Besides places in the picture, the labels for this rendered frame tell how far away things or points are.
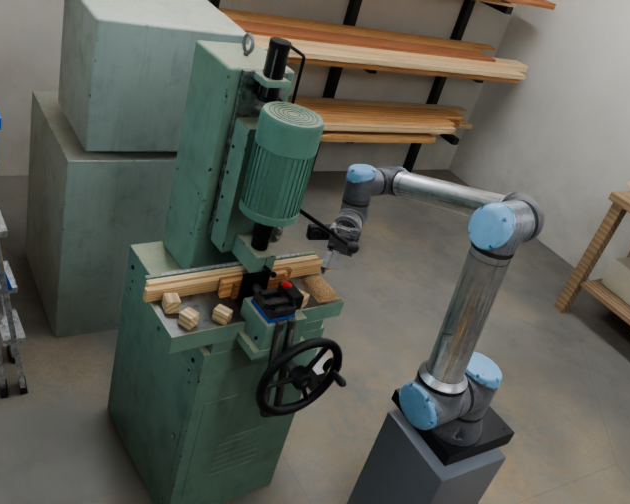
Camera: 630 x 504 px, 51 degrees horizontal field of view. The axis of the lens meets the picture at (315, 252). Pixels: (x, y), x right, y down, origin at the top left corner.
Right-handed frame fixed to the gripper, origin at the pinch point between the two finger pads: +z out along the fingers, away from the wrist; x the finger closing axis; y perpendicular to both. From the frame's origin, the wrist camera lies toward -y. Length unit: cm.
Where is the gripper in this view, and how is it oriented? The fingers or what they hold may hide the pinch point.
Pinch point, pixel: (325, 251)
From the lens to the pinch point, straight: 192.6
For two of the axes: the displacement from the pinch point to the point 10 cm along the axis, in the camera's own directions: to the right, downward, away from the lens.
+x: -1.9, 8.8, 4.3
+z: -2.4, 3.9, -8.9
